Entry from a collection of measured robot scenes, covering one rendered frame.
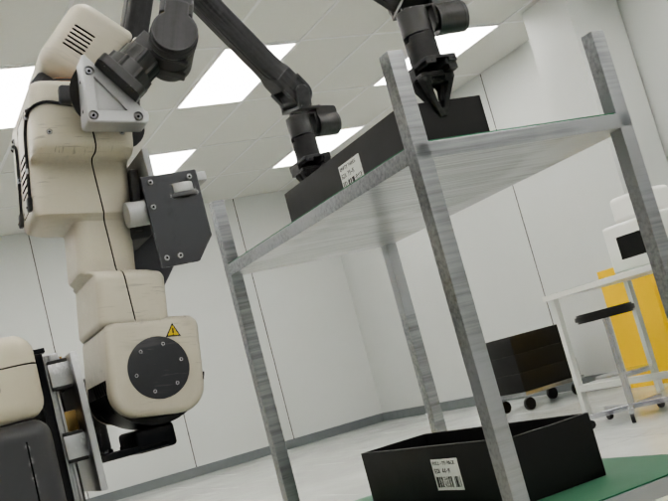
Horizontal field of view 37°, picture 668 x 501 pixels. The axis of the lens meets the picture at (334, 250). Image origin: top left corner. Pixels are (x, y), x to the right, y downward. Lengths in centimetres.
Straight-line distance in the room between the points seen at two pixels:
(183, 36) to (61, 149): 28
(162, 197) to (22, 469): 53
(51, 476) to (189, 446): 982
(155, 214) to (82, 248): 14
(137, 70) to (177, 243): 30
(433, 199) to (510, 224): 787
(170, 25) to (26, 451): 71
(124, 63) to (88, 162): 21
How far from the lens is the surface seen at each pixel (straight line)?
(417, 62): 182
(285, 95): 232
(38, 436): 149
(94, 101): 164
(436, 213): 153
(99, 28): 185
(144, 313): 170
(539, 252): 915
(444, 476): 195
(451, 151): 158
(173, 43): 168
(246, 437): 1152
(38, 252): 1123
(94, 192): 177
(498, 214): 952
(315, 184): 211
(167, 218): 173
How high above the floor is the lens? 63
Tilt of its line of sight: 7 degrees up
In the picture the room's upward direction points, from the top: 15 degrees counter-clockwise
